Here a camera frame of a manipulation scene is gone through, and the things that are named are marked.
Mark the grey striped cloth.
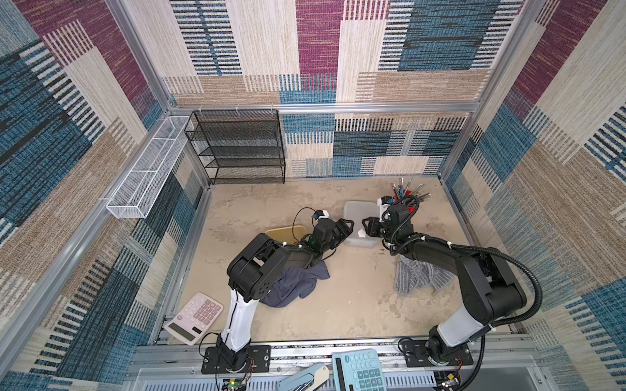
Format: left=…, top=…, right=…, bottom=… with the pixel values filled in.
left=394, top=255, right=455, bottom=296

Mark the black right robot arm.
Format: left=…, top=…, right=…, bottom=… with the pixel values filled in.
left=362, top=204, right=544, bottom=365

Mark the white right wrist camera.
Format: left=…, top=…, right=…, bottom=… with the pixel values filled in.
left=377, top=195, right=395, bottom=223

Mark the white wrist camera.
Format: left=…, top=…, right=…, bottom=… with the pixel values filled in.
left=377, top=195, right=395, bottom=223
left=313, top=210, right=329, bottom=221

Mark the yellow lunch box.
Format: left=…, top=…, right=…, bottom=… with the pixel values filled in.
left=265, top=224, right=307, bottom=244

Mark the light blue handheld device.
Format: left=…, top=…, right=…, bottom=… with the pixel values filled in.
left=277, top=363, right=330, bottom=391

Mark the red pencil cup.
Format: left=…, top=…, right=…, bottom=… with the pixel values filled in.
left=400, top=192, right=420, bottom=213

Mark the pink calculator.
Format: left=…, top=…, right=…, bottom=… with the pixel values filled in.
left=164, top=293, right=224, bottom=345

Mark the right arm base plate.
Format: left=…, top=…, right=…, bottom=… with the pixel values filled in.
left=397, top=338, right=474, bottom=368

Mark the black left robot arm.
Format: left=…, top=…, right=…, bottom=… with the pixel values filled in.
left=216, top=218, right=355, bottom=370

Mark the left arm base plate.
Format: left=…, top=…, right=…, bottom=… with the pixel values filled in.
left=201, top=345, right=272, bottom=375

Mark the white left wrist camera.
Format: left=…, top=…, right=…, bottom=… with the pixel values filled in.
left=313, top=210, right=329, bottom=221

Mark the dark blue cloth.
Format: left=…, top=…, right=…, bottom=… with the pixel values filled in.
left=260, top=262, right=330, bottom=308

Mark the white wire basket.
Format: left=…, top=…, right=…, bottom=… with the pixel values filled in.
left=106, top=117, right=188, bottom=219

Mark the teal calculator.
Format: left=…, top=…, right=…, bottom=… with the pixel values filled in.
left=332, top=349, right=386, bottom=391

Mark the black mesh shelf rack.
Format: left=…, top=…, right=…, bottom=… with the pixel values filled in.
left=185, top=109, right=286, bottom=186

